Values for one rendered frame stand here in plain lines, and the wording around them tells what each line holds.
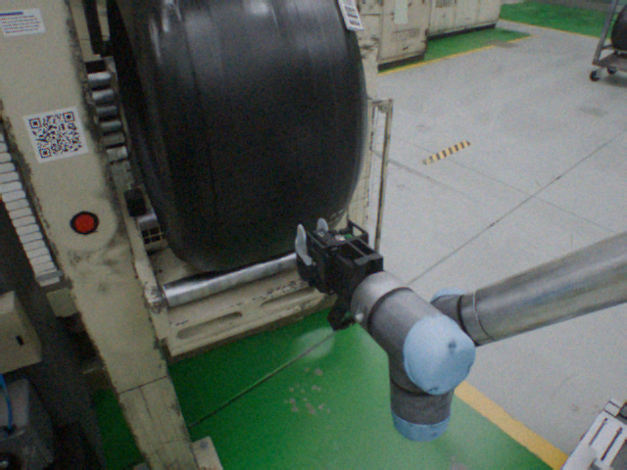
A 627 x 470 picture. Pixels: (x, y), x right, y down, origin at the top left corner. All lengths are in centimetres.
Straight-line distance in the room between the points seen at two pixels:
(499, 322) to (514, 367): 144
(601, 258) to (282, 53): 45
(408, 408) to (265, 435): 119
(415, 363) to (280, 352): 148
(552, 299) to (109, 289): 73
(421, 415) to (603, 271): 26
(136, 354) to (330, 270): 56
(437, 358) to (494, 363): 155
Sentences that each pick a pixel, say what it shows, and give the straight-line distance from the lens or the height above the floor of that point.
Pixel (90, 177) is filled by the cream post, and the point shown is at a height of 114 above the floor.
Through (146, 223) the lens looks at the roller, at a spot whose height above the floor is 90.
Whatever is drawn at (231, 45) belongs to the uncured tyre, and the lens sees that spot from 61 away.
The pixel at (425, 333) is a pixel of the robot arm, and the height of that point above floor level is 113.
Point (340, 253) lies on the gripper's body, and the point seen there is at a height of 111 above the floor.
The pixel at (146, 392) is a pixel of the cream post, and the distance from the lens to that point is 116.
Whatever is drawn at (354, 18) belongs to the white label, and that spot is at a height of 136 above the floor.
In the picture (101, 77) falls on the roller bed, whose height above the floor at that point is 119.
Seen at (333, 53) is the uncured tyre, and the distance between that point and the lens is 66.
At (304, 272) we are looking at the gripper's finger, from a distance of 67.
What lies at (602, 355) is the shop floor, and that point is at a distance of 227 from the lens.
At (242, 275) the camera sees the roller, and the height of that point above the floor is 91.
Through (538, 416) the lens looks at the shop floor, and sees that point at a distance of 194.
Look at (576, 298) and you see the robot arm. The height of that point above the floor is 114.
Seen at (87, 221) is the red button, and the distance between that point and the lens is 84.
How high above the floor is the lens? 148
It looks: 36 degrees down
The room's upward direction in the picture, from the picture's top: straight up
